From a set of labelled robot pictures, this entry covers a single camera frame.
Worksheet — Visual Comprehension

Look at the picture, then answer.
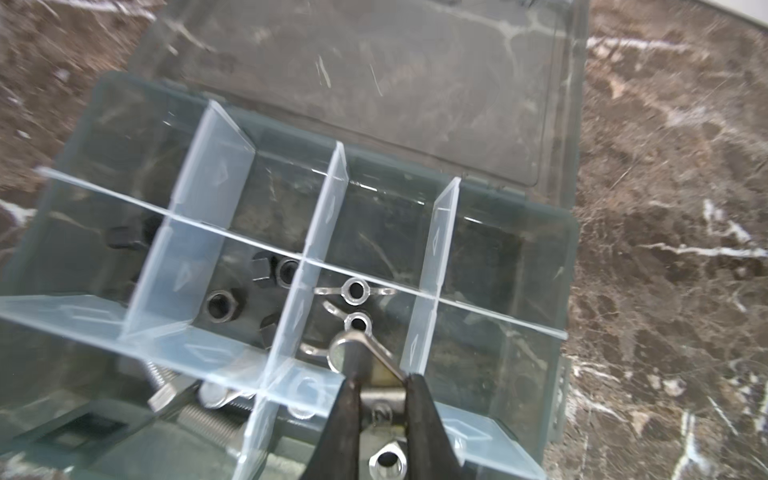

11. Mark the clear plastic organizer box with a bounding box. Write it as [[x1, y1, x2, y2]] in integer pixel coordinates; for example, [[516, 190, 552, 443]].
[[1, 1, 589, 479]]

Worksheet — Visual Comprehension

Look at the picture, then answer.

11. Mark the black hex nut left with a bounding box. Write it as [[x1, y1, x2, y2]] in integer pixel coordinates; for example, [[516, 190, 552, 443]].
[[203, 289, 246, 324]]

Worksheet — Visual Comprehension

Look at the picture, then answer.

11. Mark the steel hex nut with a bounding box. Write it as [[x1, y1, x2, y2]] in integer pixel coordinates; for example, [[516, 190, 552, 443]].
[[368, 441, 408, 480]]

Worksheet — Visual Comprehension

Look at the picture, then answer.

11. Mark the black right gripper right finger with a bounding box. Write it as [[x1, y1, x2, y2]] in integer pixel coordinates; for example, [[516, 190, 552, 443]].
[[405, 374, 462, 480]]

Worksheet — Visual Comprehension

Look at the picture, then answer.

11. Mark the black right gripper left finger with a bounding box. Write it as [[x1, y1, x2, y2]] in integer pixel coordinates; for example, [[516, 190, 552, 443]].
[[300, 379, 362, 480]]

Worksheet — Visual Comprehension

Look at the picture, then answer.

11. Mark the black hex nut dark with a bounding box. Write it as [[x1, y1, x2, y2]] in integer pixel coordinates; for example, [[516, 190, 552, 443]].
[[250, 251, 277, 288]]

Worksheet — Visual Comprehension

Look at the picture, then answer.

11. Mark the steel wing nut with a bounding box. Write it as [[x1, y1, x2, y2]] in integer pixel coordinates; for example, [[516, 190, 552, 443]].
[[322, 301, 373, 336], [313, 277, 397, 306], [328, 330, 407, 417]]

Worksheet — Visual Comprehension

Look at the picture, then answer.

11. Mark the black hex nut upper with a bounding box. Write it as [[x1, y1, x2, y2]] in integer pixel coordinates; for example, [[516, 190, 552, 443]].
[[275, 257, 299, 289]]

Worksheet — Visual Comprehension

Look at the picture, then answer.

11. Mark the steel hex bolt left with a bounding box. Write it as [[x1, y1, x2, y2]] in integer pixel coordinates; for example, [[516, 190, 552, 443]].
[[142, 362, 243, 451]]

